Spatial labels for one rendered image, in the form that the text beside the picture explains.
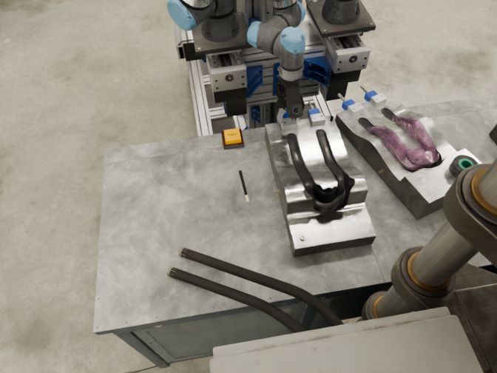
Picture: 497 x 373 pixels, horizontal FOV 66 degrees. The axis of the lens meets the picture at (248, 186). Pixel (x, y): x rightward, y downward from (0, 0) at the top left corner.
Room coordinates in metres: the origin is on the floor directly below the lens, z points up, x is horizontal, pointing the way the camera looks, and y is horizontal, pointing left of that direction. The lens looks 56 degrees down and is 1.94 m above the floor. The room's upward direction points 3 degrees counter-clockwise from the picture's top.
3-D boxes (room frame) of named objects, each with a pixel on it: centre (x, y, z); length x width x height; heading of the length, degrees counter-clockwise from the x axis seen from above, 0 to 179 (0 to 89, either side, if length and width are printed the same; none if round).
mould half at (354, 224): (0.76, -0.23, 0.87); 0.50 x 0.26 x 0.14; 7
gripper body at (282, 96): (1.00, -0.16, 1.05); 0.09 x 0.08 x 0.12; 7
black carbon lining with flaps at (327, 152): (0.77, -0.24, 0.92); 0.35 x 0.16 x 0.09; 7
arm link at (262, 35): (1.08, -0.09, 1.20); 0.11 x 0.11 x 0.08; 51
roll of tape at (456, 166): (0.72, -0.70, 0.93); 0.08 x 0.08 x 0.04
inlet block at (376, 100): (1.15, -0.51, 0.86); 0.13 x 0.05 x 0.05; 24
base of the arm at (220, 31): (1.36, 0.08, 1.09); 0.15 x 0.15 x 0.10
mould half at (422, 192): (0.88, -0.58, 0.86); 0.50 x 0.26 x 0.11; 24
